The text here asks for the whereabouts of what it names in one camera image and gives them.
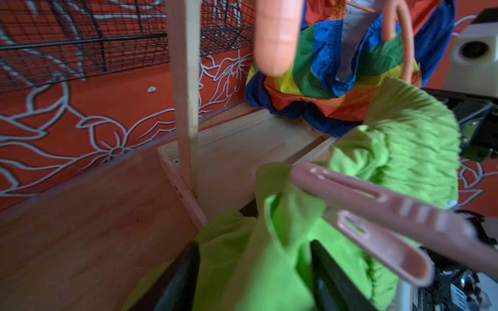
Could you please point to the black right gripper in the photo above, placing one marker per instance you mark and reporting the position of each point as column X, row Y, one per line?
column 476, row 116

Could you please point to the orange hanger of green shorts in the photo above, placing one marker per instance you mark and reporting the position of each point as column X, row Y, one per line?
column 277, row 28

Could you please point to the black wire wall basket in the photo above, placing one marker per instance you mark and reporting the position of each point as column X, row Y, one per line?
column 45, row 42

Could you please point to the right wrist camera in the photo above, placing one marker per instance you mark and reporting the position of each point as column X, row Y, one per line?
column 473, row 61

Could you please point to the wooden clothes rack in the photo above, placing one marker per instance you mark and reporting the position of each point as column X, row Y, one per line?
column 213, row 170

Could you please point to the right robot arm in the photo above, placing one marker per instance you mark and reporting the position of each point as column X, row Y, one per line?
column 455, row 285

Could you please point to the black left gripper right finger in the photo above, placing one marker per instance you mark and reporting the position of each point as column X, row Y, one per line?
column 333, row 288

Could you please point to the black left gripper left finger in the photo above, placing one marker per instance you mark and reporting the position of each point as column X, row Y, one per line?
column 175, row 288

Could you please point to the pink clothespin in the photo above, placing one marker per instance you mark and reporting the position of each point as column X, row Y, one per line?
column 385, row 223

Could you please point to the lime green shorts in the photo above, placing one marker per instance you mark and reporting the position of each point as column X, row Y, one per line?
column 409, row 143

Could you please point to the rainbow striped shorts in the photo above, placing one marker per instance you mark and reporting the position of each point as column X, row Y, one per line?
column 342, row 59

